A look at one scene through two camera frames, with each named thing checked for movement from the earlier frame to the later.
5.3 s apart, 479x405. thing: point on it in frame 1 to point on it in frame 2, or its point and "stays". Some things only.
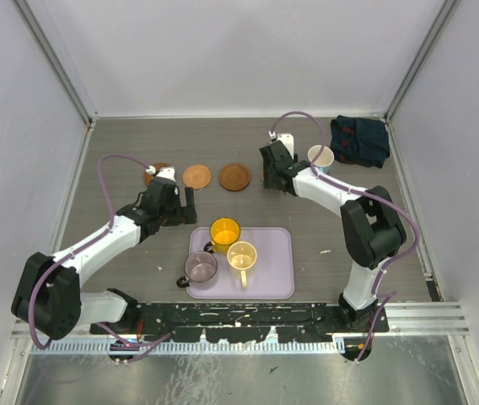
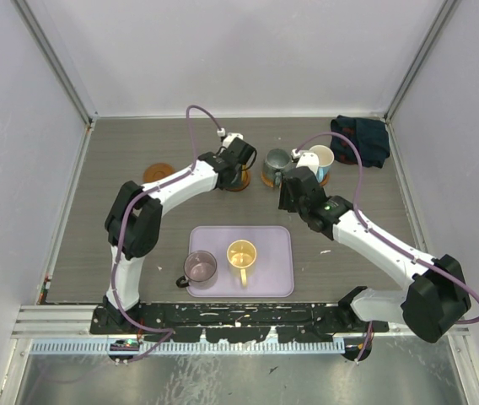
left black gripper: [184, 214] to [236, 182]
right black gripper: [267, 178] to [284, 202]
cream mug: [241, 256] stays
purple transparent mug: [201, 272] stays
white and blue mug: [324, 159] stays
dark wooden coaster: [148, 178] stays
